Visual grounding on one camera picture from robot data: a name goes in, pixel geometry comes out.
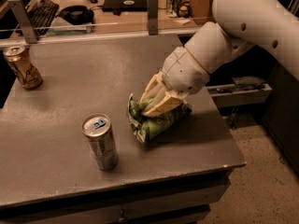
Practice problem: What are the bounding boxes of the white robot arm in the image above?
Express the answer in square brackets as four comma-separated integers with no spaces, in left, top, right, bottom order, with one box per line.
[141,0,299,118]

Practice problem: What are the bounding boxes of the gold beverage can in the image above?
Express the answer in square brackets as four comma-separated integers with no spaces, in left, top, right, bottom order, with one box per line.
[3,46,43,90]

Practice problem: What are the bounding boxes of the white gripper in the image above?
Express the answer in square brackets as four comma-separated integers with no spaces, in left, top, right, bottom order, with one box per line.
[141,47,209,118]

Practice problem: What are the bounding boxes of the black keyboard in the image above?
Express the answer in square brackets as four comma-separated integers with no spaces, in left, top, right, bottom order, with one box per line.
[27,0,59,35]

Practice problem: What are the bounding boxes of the left metal bracket post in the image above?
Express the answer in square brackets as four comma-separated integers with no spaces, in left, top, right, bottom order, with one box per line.
[8,0,38,44]

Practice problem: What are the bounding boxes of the metal bracket post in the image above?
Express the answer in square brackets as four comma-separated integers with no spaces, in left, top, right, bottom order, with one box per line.
[147,0,158,35]
[8,0,38,44]

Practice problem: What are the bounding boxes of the middle metal bracket post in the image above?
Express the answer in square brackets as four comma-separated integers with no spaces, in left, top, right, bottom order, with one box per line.
[147,0,158,35]

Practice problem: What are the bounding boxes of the silver redbull can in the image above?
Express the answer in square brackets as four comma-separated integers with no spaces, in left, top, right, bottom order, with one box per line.
[81,113,118,171]

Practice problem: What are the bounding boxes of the cans on back desk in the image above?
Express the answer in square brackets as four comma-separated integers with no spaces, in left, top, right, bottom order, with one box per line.
[166,0,190,18]

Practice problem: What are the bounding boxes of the black laptop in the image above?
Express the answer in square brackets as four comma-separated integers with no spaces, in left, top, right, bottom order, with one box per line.
[102,0,148,12]

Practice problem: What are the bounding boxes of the wooden cabinet box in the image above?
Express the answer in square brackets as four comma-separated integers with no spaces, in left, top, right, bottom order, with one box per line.
[190,0,214,25]

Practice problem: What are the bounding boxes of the black headphones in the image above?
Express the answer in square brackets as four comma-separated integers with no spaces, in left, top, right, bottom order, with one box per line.
[58,6,94,25]

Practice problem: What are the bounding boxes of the green jalapeno chip bag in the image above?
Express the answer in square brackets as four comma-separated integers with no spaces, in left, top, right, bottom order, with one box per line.
[127,94,192,144]

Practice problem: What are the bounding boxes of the grey metal shelf rail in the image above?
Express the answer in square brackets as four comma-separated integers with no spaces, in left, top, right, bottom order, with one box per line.
[206,76,272,107]

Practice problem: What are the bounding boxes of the table drawer front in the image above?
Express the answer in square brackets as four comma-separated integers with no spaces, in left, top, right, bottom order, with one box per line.
[0,180,230,224]

